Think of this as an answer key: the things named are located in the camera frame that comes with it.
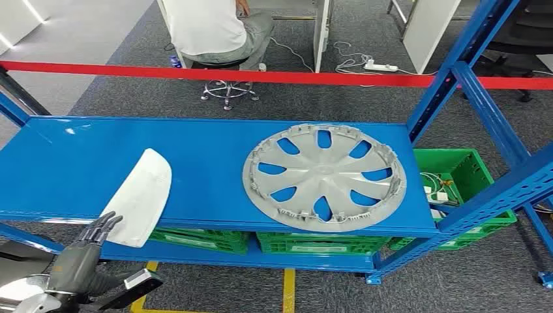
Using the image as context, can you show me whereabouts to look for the white chargers with cables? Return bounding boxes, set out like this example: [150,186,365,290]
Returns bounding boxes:
[421,171,460,205]

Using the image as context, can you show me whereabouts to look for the blue metal shelf rack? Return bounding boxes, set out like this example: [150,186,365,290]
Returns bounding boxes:
[0,0,553,287]

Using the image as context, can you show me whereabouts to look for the white office desk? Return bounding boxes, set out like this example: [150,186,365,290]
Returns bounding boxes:
[386,0,462,74]
[156,0,335,74]

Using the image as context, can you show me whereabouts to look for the white curved plastic car part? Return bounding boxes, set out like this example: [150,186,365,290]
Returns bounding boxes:
[100,148,173,249]

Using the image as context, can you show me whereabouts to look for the long red barrier belt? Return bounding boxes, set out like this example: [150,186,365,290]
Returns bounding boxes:
[0,60,553,91]

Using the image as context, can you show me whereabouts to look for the chrome stanchion post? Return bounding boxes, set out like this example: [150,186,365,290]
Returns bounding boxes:
[0,68,52,117]

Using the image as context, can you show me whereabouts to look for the seated person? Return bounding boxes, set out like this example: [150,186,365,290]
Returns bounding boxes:
[163,0,276,72]

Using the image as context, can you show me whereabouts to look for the white floor cable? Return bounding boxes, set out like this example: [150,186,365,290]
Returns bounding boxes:
[269,37,315,74]

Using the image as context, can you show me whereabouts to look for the yellow floor tape outline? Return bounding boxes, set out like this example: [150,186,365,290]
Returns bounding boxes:
[129,260,297,313]

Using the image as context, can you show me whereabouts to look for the black stool with chrome base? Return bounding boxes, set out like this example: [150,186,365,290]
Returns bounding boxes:
[190,58,261,111]

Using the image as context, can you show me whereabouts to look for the grey plastic wheel hubcap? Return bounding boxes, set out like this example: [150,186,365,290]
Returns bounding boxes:
[241,123,408,233]

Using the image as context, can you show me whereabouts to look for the black office chair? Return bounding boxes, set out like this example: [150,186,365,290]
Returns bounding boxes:
[464,0,553,103]

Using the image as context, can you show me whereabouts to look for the white power strip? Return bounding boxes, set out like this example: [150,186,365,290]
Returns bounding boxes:
[363,60,399,72]

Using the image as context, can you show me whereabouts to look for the tangled white cable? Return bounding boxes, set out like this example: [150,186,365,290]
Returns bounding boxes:
[333,40,437,78]

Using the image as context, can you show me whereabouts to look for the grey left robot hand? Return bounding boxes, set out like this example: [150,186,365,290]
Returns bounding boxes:
[45,211,145,299]

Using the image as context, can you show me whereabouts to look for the open green plastic crate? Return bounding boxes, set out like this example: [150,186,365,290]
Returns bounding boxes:
[389,148,518,252]

